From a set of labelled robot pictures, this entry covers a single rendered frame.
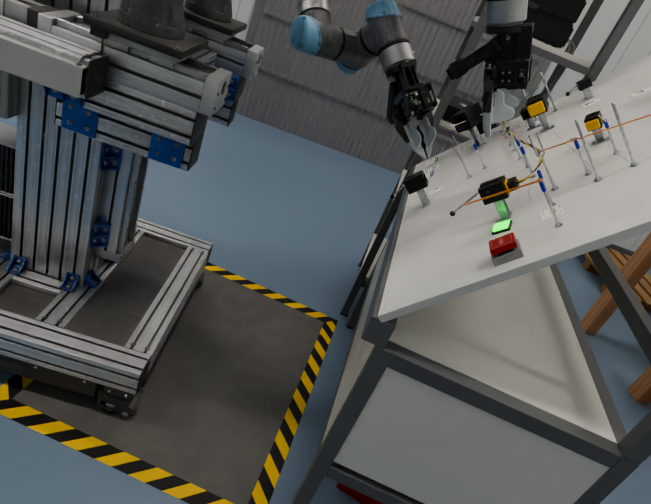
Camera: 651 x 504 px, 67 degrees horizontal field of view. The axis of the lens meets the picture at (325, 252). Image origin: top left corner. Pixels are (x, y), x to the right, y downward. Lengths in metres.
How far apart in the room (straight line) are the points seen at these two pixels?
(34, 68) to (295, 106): 3.63
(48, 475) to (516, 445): 1.25
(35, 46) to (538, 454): 1.41
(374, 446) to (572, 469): 0.44
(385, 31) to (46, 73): 0.74
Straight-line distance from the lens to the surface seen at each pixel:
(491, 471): 1.30
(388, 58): 1.19
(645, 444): 1.27
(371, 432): 1.25
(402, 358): 1.10
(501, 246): 1.00
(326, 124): 4.76
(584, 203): 1.13
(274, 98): 4.76
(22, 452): 1.75
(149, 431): 1.80
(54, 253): 1.89
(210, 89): 1.27
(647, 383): 3.39
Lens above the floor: 1.43
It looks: 28 degrees down
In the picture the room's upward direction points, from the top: 23 degrees clockwise
